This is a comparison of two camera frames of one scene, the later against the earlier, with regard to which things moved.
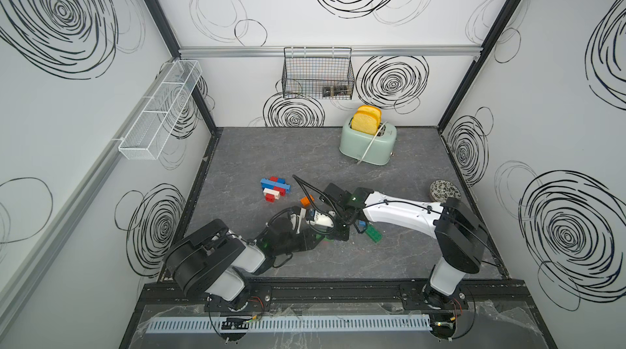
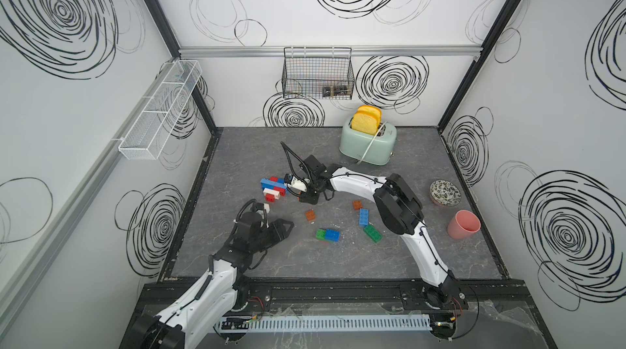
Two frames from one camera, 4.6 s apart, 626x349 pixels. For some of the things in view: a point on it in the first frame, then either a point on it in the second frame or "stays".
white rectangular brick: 275,193 stays
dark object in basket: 337,90 stays
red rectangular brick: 282,191 stays
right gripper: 340,236 to 304,197
